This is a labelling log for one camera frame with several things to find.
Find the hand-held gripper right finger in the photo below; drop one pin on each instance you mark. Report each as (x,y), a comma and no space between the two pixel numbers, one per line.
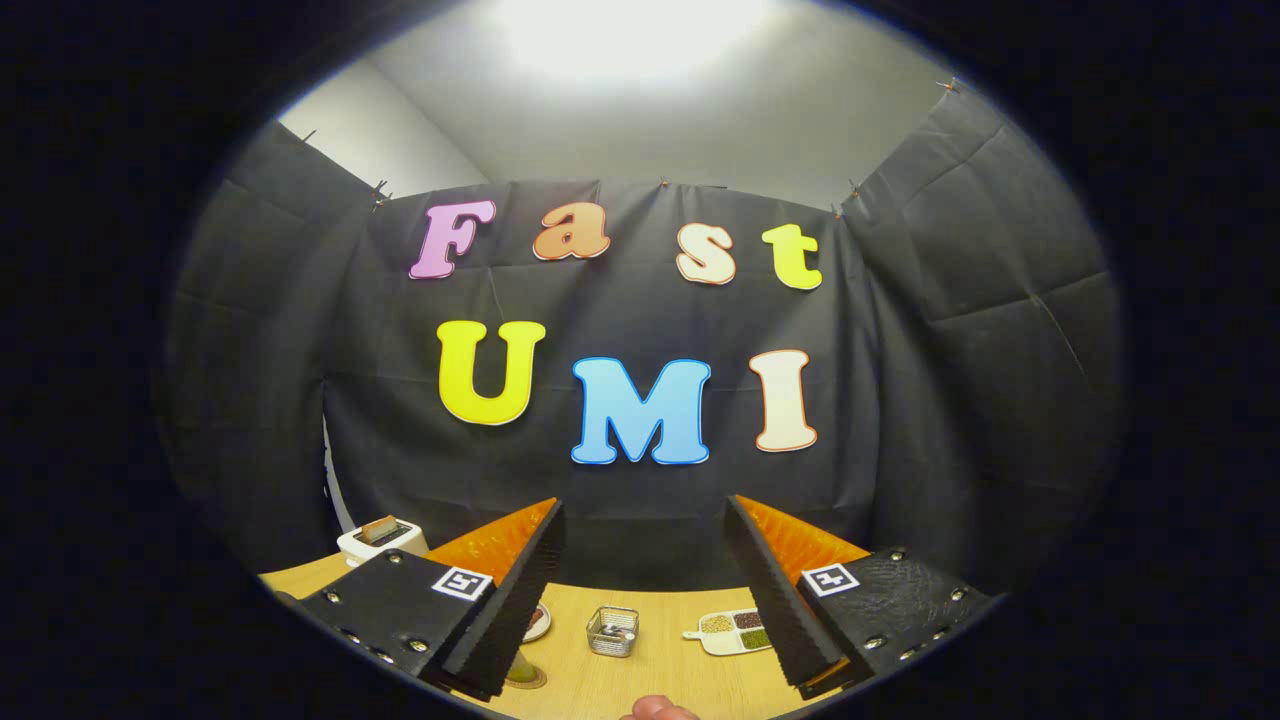
(775,600)

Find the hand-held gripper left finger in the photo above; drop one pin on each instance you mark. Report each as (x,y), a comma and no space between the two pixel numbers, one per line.
(500,610)

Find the round wooden coaster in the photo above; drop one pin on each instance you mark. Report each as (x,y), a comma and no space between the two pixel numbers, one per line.
(535,682)

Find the white oval plate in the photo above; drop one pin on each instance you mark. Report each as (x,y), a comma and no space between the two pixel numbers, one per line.
(545,628)

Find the white divided tray with grains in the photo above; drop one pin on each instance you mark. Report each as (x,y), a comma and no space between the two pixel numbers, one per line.
(730,635)

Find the white toaster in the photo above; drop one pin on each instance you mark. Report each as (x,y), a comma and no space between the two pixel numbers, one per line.
(400,540)

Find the wooden table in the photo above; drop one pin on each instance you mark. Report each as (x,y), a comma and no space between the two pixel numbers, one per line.
(670,675)

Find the toast slice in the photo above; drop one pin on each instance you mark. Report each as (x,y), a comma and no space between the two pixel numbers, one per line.
(378,530)

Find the black backdrop cloth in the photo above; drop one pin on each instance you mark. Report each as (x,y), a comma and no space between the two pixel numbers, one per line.
(900,380)

